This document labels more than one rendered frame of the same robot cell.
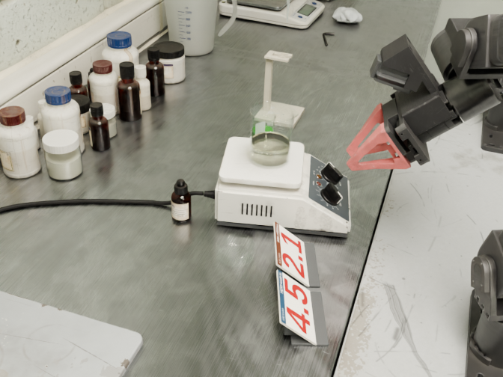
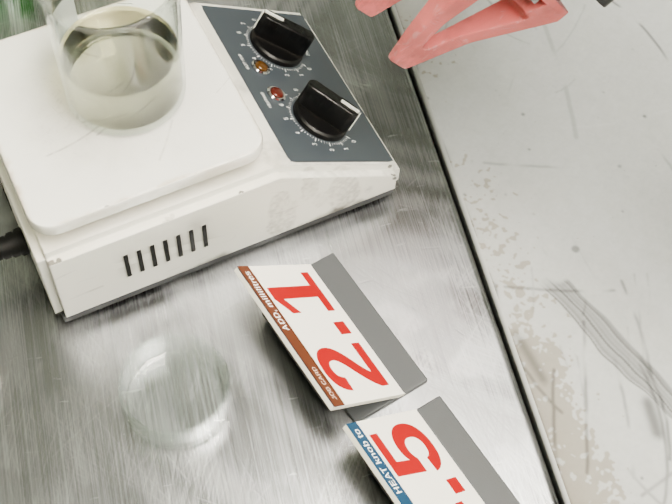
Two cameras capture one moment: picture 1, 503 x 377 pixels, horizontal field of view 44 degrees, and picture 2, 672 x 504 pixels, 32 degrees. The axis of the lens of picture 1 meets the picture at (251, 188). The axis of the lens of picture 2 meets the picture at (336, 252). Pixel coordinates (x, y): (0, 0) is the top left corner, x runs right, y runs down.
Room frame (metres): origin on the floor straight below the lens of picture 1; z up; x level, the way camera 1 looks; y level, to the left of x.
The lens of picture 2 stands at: (0.42, 0.09, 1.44)
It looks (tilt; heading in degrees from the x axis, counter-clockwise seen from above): 59 degrees down; 325
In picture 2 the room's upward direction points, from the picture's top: 4 degrees clockwise
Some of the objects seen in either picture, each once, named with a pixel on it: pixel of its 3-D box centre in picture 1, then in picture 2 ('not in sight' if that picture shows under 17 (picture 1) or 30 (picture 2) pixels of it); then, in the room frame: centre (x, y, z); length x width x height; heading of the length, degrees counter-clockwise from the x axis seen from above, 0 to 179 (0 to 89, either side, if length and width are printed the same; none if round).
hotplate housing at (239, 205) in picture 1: (278, 186); (167, 138); (0.78, -0.04, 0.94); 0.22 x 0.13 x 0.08; 85
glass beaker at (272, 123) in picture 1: (272, 136); (123, 37); (0.78, -0.03, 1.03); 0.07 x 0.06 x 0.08; 75
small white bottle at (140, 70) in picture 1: (141, 87); not in sight; (1.10, 0.22, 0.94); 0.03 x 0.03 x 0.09
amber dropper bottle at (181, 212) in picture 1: (181, 198); not in sight; (0.74, 0.10, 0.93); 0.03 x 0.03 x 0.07
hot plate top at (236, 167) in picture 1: (263, 161); (112, 103); (0.78, -0.02, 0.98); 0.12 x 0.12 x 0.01; 85
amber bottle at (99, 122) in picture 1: (98, 126); not in sight; (0.94, 0.27, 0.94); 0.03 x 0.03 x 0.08
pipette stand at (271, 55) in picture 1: (281, 86); not in sight; (1.09, -0.05, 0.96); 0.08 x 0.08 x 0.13; 72
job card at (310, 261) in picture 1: (296, 253); (332, 326); (0.65, -0.07, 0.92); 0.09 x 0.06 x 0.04; 2
